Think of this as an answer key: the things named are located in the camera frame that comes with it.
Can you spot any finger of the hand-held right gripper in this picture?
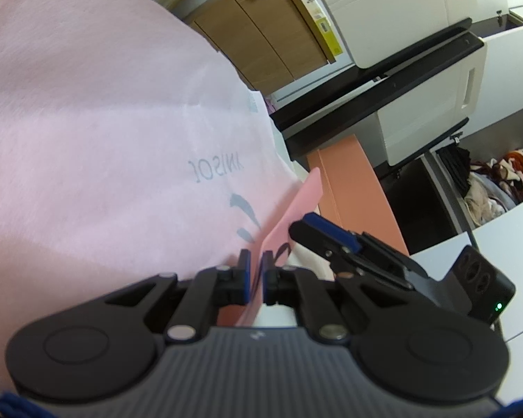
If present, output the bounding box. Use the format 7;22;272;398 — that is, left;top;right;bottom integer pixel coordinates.
289;212;364;273

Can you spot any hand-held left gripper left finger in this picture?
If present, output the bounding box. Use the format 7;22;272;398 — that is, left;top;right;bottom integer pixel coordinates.
106;249;251;342

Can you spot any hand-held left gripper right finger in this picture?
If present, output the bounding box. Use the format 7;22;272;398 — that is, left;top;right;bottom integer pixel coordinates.
261;250;402;343

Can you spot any salmon storage box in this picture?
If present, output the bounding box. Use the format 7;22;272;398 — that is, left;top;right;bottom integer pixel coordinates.
307;135;411;257

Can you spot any pile of colourful clothes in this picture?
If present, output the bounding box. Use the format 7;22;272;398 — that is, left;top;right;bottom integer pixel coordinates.
464;148;523;228

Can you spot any black garment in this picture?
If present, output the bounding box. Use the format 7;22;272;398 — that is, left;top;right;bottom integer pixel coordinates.
437;146;472;199

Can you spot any yellow package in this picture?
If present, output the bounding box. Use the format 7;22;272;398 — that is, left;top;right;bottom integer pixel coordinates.
302;0;344;64

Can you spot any wooden cabinet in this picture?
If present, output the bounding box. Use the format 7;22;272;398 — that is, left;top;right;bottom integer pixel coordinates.
193;0;337;93

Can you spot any blue braided cord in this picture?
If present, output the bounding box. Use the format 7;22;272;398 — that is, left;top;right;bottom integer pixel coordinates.
0;393;42;418
501;394;523;418

